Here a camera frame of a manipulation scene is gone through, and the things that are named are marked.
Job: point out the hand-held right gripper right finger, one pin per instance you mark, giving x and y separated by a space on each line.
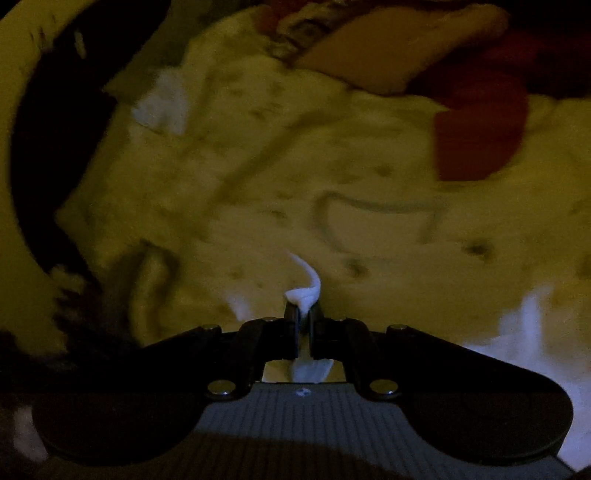
316 332

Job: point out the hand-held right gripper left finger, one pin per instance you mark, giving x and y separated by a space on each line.
291 332

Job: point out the white small garment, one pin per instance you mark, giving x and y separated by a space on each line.
302 295

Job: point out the black curved headboard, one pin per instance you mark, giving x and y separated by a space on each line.
41 152

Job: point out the white cloth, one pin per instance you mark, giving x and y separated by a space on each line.
161 104

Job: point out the red garment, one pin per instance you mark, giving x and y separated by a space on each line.
480 124

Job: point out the floral bed sheet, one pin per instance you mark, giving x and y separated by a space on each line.
554 194

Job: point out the orange pillow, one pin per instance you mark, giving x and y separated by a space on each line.
397 50

